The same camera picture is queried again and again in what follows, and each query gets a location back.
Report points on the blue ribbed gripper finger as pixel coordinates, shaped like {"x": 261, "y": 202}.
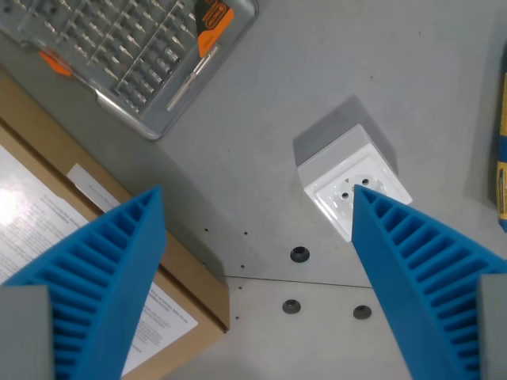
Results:
{"x": 119, "y": 253}
{"x": 400, "y": 269}

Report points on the small white label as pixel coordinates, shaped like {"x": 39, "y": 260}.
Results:
{"x": 91, "y": 184}

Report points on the white printed paper sheet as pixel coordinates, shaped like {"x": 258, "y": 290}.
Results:
{"x": 27, "y": 206}

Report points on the yellow blue package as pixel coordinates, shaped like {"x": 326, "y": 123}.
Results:
{"x": 502, "y": 174}

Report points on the brown cardboard box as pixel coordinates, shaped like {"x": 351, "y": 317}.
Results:
{"x": 35, "y": 130}

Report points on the metal extension bar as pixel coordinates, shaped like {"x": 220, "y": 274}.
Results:
{"x": 190, "y": 79}

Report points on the orange case latch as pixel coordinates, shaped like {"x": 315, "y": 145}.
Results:
{"x": 55, "y": 63}

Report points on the transparent screwdriver bit set case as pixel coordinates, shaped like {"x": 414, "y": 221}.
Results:
{"x": 119, "y": 51}

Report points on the white wall socket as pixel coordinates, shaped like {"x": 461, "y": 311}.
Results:
{"x": 336, "y": 170}

